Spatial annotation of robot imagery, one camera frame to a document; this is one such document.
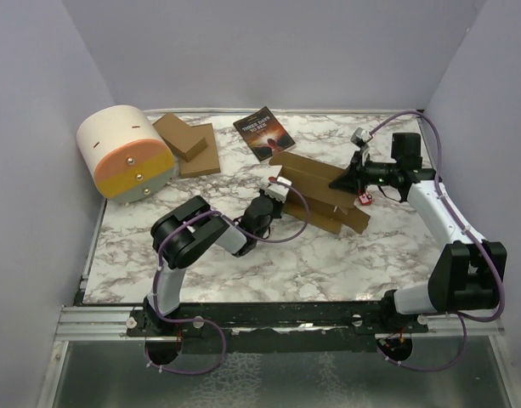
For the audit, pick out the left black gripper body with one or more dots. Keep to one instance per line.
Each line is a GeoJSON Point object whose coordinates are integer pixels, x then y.
{"type": "Point", "coordinates": [277, 207]}

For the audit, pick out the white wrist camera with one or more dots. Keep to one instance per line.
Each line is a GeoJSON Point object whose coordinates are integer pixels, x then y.
{"type": "Point", "coordinates": [361, 138]}
{"type": "Point", "coordinates": [278, 188]}

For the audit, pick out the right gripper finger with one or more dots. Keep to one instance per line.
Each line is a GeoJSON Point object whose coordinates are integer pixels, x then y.
{"type": "Point", "coordinates": [360, 161]}
{"type": "Point", "coordinates": [348, 182]}

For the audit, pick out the folded brown cardboard box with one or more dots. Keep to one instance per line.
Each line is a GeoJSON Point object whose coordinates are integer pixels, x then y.
{"type": "Point", "coordinates": [183, 140]}

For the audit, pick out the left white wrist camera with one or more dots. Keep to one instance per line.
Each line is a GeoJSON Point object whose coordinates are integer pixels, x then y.
{"type": "Point", "coordinates": [278, 188]}

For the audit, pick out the cream orange cylindrical drawer unit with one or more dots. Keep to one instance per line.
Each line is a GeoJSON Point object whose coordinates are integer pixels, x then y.
{"type": "Point", "coordinates": [126, 157]}

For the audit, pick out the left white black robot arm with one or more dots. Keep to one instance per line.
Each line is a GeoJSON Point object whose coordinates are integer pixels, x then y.
{"type": "Point", "coordinates": [183, 235]}

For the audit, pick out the red toy ambulance car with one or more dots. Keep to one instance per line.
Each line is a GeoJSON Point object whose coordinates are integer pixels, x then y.
{"type": "Point", "coordinates": [365, 199]}

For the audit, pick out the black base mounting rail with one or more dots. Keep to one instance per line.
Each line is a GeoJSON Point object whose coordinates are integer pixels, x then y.
{"type": "Point", "coordinates": [273, 327]}

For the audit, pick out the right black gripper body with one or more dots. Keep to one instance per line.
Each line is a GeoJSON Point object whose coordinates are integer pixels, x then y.
{"type": "Point", "coordinates": [373, 173]}

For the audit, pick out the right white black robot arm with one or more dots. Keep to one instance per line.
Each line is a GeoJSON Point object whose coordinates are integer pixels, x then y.
{"type": "Point", "coordinates": [469, 271]}

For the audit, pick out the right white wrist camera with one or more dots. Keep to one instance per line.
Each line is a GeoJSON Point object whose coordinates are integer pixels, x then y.
{"type": "Point", "coordinates": [361, 138]}

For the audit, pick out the flat brown cardboard box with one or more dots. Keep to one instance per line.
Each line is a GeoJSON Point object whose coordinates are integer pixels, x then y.
{"type": "Point", "coordinates": [207, 161]}

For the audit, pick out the dark paperback book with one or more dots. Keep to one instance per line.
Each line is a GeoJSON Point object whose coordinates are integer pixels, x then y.
{"type": "Point", "coordinates": [264, 134]}

